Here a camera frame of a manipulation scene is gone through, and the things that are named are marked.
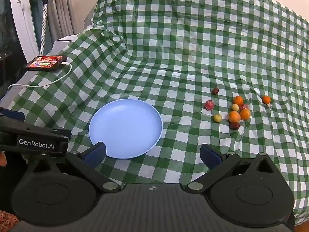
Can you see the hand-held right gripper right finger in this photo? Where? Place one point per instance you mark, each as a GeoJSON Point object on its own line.
{"type": "Point", "coordinates": [210, 156]}

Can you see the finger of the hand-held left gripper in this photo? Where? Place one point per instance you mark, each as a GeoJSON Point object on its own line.
{"type": "Point", "coordinates": [12, 114]}

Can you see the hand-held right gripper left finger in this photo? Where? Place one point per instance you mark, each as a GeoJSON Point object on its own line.
{"type": "Point", "coordinates": [96, 153]}

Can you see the dark red jujube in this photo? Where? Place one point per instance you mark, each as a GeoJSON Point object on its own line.
{"type": "Point", "coordinates": [215, 91]}
{"type": "Point", "coordinates": [234, 125]}

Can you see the light blue plate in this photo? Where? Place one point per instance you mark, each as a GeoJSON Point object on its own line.
{"type": "Point", "coordinates": [125, 128]}

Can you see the small yellow fruit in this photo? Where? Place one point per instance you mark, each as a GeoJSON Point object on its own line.
{"type": "Point", "coordinates": [235, 107]}
{"type": "Point", "coordinates": [217, 118]}

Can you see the orange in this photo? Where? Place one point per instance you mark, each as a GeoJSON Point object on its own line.
{"type": "Point", "coordinates": [245, 114]}
{"type": "Point", "coordinates": [234, 116]}
{"type": "Point", "coordinates": [266, 99]}
{"type": "Point", "coordinates": [238, 100]}

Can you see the red fruit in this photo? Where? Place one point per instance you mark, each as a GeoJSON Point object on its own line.
{"type": "Point", "coordinates": [245, 106]}
{"type": "Point", "coordinates": [209, 104]}

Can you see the person's left hand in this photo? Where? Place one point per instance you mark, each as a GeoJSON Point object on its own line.
{"type": "Point", "coordinates": [2, 159]}

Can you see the smartphone with lit screen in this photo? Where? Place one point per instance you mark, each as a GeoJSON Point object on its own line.
{"type": "Point", "coordinates": [45, 62]}

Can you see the patterned clothing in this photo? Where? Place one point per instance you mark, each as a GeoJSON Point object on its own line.
{"type": "Point", "coordinates": [7, 220]}

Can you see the green checked tablecloth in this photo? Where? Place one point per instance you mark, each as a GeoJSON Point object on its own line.
{"type": "Point", "coordinates": [181, 53]}

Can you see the grey curtain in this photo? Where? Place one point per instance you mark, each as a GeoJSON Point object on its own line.
{"type": "Point", "coordinates": [61, 7]}

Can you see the white window frame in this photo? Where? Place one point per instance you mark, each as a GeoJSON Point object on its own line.
{"type": "Point", "coordinates": [21, 17]}

